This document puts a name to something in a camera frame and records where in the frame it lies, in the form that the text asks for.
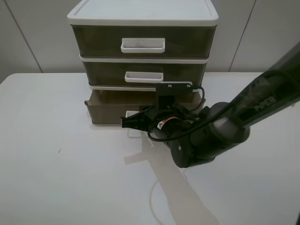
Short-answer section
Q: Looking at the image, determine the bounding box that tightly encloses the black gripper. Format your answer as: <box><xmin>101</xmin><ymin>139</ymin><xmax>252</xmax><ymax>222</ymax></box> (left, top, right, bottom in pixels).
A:
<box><xmin>121</xmin><ymin>103</ymin><xmax>199</xmax><ymax>140</ymax></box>

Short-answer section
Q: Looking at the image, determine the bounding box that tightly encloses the dark translucent drawer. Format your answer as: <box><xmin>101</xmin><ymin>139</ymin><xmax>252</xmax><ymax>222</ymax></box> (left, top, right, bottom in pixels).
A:
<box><xmin>83</xmin><ymin>62</ymin><xmax>206</xmax><ymax>87</ymax></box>
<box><xmin>72</xmin><ymin>25</ymin><xmax>216</xmax><ymax>59</ymax></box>
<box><xmin>84</xmin><ymin>89</ymin><xmax>206</xmax><ymax>125</ymax></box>

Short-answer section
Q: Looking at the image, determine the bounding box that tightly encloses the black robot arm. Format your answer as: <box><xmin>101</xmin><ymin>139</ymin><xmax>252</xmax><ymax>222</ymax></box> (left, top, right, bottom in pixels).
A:
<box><xmin>121</xmin><ymin>45</ymin><xmax>300</xmax><ymax>168</ymax></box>

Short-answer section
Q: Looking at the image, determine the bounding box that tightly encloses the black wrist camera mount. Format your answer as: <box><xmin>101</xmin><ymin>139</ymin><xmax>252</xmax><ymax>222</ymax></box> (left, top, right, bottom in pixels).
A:
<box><xmin>155</xmin><ymin>82</ymin><xmax>194</xmax><ymax>109</ymax></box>

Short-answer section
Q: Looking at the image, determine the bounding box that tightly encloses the black cable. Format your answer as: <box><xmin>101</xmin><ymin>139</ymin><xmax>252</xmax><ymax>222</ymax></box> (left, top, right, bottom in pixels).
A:
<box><xmin>147</xmin><ymin>85</ymin><xmax>235</xmax><ymax>143</ymax></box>

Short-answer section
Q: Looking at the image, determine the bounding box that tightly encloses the white plastic drawer cabinet frame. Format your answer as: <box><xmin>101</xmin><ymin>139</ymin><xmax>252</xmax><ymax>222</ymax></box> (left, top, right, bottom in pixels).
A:
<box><xmin>67</xmin><ymin>0</ymin><xmax>218</xmax><ymax>90</ymax></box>

